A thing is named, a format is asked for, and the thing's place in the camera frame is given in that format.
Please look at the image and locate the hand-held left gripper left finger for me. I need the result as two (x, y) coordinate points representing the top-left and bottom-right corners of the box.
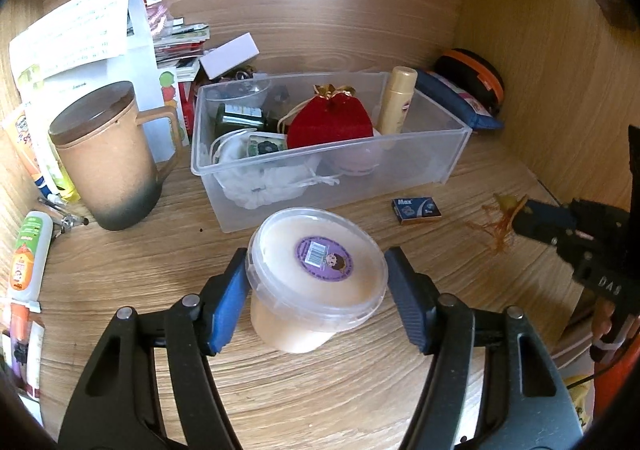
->
(59, 247), (251, 450)

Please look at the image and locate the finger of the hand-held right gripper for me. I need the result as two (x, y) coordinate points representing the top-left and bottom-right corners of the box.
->
(525, 199), (577, 225)
(512, 215), (573, 246)

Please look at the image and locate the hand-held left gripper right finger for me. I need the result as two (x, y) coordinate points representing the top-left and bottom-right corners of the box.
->
(382, 246), (586, 450)

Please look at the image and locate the yellow orange ribbon tangle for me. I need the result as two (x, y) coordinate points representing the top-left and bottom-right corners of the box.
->
(467, 194), (531, 253)

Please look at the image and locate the cream plastic tub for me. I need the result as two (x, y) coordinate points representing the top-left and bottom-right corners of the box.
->
(246, 207), (390, 355)

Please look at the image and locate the white drawstring pouch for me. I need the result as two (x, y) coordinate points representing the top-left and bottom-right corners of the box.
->
(210, 129), (341, 211)

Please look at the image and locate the clear plastic storage box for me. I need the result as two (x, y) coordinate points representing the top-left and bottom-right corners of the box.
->
(191, 70), (473, 234)

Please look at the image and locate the green glass bottle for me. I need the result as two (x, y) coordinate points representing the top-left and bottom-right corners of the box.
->
(215, 102), (291, 136)

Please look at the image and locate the beige plastic bottle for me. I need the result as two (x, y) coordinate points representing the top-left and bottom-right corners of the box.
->
(377, 66), (418, 136)

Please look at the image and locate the red pouch gold trim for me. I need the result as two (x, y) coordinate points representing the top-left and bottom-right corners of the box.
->
(287, 84), (375, 150)

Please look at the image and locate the wooden desktop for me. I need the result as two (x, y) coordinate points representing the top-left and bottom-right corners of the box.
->
(0, 38), (601, 450)

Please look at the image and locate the person's right hand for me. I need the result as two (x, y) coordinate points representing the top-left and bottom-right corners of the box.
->
(589, 299), (618, 363)

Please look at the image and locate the small blue box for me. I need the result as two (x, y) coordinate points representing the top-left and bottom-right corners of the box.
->
(391, 196), (442, 225)

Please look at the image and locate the blue pouch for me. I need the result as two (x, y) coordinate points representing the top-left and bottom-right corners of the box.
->
(412, 69), (505, 132)

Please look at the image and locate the orange black round case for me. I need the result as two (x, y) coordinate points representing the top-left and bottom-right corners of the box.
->
(432, 48), (505, 113)

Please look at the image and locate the small green flower print box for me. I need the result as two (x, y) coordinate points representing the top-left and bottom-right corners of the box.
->
(247, 134), (290, 158)

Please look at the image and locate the metal pen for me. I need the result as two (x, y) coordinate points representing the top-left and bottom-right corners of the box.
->
(37, 195), (91, 232)

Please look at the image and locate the brown lidded mug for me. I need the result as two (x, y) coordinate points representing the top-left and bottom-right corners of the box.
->
(48, 80), (183, 232)

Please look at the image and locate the red packet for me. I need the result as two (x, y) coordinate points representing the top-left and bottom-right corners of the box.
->
(177, 79), (198, 143)

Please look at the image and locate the white tube orange label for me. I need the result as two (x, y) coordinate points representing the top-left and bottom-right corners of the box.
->
(7, 211), (54, 301)

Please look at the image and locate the white tube purple label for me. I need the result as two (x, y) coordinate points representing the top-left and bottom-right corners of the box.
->
(0, 320), (46, 401)

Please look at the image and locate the small clear bowl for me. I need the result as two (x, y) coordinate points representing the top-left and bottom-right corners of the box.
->
(217, 75), (273, 108)

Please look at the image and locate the orange capped stick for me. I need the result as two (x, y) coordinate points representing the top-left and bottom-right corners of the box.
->
(9, 300), (31, 346)

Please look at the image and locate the yellow green packet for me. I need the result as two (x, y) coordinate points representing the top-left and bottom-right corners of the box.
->
(17, 65), (78, 201)

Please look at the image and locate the small white box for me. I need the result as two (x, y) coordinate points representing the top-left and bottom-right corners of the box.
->
(199, 33), (261, 80)

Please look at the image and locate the stack of sachets and packets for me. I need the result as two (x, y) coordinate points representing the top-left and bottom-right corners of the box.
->
(145, 0), (211, 81)

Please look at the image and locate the dark keychain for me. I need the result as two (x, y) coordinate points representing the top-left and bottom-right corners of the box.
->
(222, 64), (257, 82)

